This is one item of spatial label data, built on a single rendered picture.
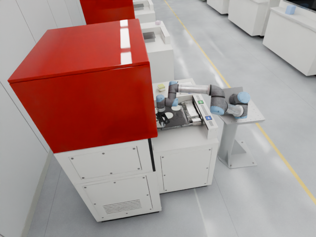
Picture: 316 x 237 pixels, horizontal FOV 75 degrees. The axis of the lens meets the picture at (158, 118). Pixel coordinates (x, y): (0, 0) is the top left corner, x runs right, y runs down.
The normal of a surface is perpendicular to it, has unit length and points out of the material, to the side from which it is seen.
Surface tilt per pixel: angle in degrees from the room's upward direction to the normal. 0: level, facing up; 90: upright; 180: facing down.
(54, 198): 0
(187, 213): 0
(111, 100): 90
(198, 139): 0
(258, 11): 90
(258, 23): 90
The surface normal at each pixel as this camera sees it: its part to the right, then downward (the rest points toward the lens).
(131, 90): 0.15, 0.65
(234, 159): -0.07, -0.75
